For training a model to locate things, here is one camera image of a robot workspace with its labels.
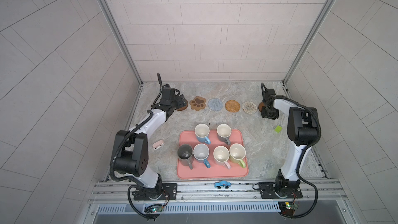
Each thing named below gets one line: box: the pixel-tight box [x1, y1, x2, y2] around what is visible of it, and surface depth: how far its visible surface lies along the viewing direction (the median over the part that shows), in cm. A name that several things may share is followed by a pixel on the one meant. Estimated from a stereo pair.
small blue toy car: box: [214, 180, 232, 190], surface depth 73 cm
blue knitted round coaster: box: [207, 98, 224, 111], surface depth 105 cm
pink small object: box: [152, 139, 165, 150], surface depth 86 cm
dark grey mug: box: [177, 144, 194, 170], surface depth 75 cm
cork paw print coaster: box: [189, 95, 207, 111], surface depth 106 cm
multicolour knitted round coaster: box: [242, 100, 258, 115], surface depth 104 cm
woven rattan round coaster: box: [224, 99, 241, 114], surface depth 105 cm
